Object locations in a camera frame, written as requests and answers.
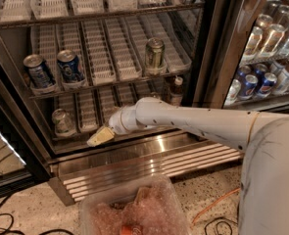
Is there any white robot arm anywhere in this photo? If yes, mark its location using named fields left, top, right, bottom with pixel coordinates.
left=87, top=97, right=289, bottom=235

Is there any stainless fridge base grille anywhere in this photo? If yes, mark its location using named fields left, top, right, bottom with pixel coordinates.
left=48, top=130, right=243, bottom=206

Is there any blue Pepsi can middle shelf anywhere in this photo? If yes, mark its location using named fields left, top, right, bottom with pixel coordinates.
left=57, top=50, right=85, bottom=83

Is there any silver blue soda can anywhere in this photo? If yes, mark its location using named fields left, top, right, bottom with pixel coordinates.
left=24, top=54, right=56, bottom=89

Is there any open fridge door left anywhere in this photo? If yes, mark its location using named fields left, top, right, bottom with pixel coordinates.
left=0, top=78, right=50, bottom=198

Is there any orange can in bin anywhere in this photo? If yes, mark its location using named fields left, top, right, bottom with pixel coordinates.
left=120, top=225, right=143, bottom=235

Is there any white diet can right fridge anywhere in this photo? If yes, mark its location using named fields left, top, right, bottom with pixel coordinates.
left=225, top=79, right=241, bottom=105

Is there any blue Pepsi can right fridge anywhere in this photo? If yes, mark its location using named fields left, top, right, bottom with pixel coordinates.
left=238, top=74, right=258, bottom=100

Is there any glass fridge door right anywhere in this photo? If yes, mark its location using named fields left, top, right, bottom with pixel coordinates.
left=193, top=0, right=289, bottom=113

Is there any brown drink bottle white label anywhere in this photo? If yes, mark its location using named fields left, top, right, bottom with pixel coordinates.
left=169, top=76, right=183, bottom=106

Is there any clear plastic bin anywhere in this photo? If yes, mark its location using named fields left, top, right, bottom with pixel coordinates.
left=79, top=174, right=191, bottom=235

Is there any middle wire shelf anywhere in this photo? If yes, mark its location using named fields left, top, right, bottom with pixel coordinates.
left=29, top=70, right=188, bottom=100

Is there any wire shelf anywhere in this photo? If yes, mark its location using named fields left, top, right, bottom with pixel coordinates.
left=0, top=1, right=205, bottom=29
left=29, top=70, right=188, bottom=100

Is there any orange extension cable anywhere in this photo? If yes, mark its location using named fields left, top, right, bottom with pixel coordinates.
left=189, top=187, right=242, bottom=229

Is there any black cables left floor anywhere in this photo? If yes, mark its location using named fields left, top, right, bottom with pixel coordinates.
left=0, top=193, right=73, bottom=235

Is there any top wire shelf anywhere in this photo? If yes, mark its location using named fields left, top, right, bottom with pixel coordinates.
left=0, top=1, right=205, bottom=29

